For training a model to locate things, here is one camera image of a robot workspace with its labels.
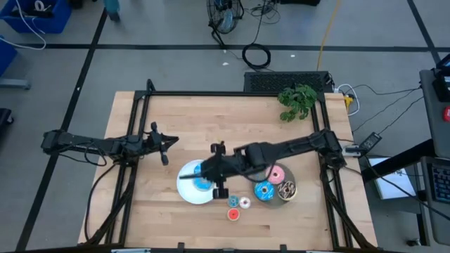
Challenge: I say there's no black power adapter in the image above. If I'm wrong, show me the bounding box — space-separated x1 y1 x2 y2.
358 131 383 153

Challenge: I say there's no yellow power strip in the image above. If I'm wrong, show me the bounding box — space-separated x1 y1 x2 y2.
342 94 354 113

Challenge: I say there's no white looped power cable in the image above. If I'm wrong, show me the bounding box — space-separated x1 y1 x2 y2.
333 83 361 117

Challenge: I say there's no white paper sheet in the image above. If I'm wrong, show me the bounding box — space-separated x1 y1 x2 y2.
368 157 413 201

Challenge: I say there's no yellow cable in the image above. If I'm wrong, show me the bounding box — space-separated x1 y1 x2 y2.
315 0 342 71

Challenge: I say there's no coiled black cable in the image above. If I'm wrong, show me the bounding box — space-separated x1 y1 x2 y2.
240 0 274 70

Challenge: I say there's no grey metal foot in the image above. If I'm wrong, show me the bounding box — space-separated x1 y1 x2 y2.
0 78 32 91

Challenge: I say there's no black monitor device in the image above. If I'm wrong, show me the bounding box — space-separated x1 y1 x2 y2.
431 52 450 103

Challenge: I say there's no blue plastic bin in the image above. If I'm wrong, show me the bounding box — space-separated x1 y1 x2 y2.
0 0 73 35
0 34 18 77

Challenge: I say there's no black metal rig frame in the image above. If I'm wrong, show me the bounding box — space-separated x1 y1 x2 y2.
84 79 379 253

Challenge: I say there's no grey operator cart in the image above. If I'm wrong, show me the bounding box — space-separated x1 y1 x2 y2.
418 68 450 247

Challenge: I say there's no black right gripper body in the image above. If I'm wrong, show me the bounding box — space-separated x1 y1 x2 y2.
210 142 247 200

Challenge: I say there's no black keyboard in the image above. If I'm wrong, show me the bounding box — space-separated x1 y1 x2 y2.
430 164 450 205

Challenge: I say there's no black floor fan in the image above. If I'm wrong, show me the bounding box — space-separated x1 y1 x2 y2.
205 0 245 48

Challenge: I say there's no large chocolate sprinkled donut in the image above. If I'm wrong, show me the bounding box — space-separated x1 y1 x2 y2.
276 179 298 202

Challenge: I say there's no green potted plant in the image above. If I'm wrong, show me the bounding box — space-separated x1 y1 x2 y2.
276 83 318 123

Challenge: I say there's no large pink frosted donut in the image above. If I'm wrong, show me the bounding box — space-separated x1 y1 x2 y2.
264 164 286 186

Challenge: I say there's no large blue sprinkled donut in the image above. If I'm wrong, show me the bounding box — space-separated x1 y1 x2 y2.
253 180 276 202

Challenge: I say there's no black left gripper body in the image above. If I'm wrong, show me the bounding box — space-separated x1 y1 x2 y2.
142 122 169 167

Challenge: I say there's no silver aluminium profile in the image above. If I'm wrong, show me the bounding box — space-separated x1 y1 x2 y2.
111 247 151 253

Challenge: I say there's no grey round plate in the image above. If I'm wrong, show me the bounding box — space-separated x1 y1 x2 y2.
252 162 297 209

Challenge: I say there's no white round plate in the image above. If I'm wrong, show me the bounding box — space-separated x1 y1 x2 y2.
175 159 219 206

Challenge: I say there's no person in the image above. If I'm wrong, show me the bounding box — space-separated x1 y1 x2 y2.
102 0 122 22

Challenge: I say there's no black caster base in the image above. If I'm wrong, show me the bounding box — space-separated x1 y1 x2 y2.
0 108 14 127

